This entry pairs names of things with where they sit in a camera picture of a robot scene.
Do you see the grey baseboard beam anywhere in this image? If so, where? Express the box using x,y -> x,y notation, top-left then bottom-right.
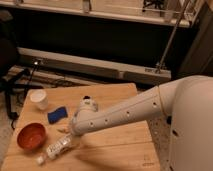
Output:
18,47 -> 171,85

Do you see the clear plastic bottle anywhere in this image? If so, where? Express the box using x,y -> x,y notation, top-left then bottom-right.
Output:
36,134 -> 72,165

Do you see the dark cabinet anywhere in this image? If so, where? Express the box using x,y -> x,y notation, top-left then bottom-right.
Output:
176,0 -> 213,78

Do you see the red-brown bowl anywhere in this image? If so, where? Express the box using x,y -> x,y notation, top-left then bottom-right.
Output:
17,123 -> 46,151

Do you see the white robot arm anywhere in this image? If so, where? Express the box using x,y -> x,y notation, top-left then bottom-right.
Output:
71,75 -> 213,171

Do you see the black tripod stand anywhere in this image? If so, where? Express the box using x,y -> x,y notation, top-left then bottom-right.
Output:
0,60 -> 42,120

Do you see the metal pole stand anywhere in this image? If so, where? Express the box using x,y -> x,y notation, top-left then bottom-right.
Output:
155,0 -> 190,74

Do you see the blue sponge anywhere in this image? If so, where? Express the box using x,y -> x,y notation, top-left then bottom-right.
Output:
47,107 -> 68,124

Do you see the wooden shelf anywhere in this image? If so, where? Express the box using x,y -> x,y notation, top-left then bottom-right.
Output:
0,0 -> 202,28

